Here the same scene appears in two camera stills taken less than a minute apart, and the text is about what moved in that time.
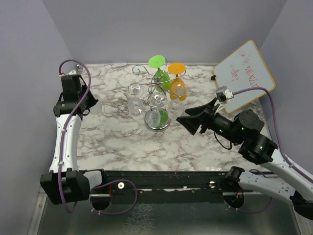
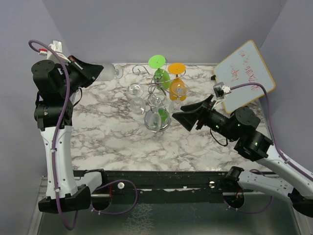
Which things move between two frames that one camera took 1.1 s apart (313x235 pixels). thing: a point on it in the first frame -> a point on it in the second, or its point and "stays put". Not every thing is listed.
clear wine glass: (98, 109) -> (109, 72)
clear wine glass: (157, 119) stays put
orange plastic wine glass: (178, 88) stays put
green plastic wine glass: (162, 80) stays put
